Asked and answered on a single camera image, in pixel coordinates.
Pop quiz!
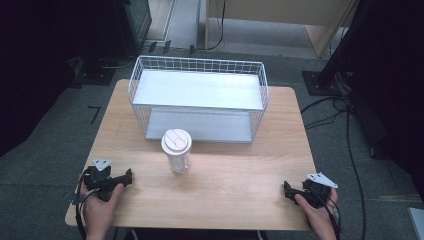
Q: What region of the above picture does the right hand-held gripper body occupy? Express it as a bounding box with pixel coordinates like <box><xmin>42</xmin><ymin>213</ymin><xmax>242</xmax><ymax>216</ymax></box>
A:
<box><xmin>292</xmin><ymin>171</ymin><xmax>339</xmax><ymax>210</ymax></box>

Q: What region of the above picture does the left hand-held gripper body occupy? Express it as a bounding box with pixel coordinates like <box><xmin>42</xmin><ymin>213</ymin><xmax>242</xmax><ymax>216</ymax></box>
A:
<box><xmin>80</xmin><ymin>158</ymin><xmax>125</xmax><ymax>203</ymax></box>

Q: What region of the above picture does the white lidded cup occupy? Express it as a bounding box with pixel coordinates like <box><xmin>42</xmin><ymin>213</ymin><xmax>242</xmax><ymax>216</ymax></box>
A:
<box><xmin>160</xmin><ymin>128</ymin><xmax>193</xmax><ymax>175</ymax></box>

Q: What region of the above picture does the white wire shelf rack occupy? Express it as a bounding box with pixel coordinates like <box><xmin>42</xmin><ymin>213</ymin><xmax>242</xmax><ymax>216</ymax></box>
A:
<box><xmin>128</xmin><ymin>55</ymin><xmax>270</xmax><ymax>145</ymax></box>

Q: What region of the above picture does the person's right hand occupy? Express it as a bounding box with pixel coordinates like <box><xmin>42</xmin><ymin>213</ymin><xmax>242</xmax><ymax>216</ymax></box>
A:
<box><xmin>294</xmin><ymin>187</ymin><xmax>340</xmax><ymax>240</ymax></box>

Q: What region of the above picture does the person's left hand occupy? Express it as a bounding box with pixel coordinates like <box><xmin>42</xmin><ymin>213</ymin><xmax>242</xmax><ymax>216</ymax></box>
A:
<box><xmin>79</xmin><ymin>182</ymin><xmax>125</xmax><ymax>240</ymax></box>

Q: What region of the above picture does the grey box corner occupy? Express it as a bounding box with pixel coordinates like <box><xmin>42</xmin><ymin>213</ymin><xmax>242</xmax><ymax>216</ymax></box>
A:
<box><xmin>407</xmin><ymin>207</ymin><xmax>424</xmax><ymax>240</ymax></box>

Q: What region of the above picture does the black metal stand base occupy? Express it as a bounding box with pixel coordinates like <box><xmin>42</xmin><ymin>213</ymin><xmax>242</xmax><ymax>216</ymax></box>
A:
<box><xmin>301</xmin><ymin>69</ymin><xmax>353</xmax><ymax>98</ymax></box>

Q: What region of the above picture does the dark equipment case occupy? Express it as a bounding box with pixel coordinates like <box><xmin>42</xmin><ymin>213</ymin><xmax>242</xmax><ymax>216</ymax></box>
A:
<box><xmin>113</xmin><ymin>0</ymin><xmax>153</xmax><ymax>58</ymax></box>

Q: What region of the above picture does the beige wooden cabinet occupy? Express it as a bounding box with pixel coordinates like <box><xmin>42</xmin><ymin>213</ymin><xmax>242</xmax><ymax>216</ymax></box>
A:
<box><xmin>203</xmin><ymin>0</ymin><xmax>360</xmax><ymax>59</ymax></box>

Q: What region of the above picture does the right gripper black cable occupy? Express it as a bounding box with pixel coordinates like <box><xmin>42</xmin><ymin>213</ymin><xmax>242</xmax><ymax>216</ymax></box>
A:
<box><xmin>309</xmin><ymin>186</ymin><xmax>343</xmax><ymax>240</ymax></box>

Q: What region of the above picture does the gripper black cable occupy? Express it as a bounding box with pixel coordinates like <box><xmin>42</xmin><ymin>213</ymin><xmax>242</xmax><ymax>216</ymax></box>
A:
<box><xmin>309</xmin><ymin>186</ymin><xmax>343</xmax><ymax>240</ymax></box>
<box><xmin>71</xmin><ymin>173</ymin><xmax>101</xmax><ymax>240</ymax></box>

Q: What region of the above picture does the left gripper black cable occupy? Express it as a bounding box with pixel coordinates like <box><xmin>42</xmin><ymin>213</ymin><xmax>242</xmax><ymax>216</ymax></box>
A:
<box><xmin>71</xmin><ymin>173</ymin><xmax>101</xmax><ymax>240</ymax></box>

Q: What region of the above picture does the black floor cable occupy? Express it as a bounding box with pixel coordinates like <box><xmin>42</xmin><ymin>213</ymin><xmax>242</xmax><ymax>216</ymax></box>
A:
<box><xmin>299</xmin><ymin>95</ymin><xmax>368</xmax><ymax>240</ymax></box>

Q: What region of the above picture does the black stand base plate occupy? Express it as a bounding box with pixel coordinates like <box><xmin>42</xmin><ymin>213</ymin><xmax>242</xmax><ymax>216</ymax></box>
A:
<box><xmin>73</xmin><ymin>57</ymin><xmax>118</xmax><ymax>86</ymax></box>

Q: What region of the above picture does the black hanging cable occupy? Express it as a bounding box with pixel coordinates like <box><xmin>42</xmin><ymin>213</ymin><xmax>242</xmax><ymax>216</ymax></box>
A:
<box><xmin>188</xmin><ymin>0</ymin><xmax>228</xmax><ymax>56</ymax></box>

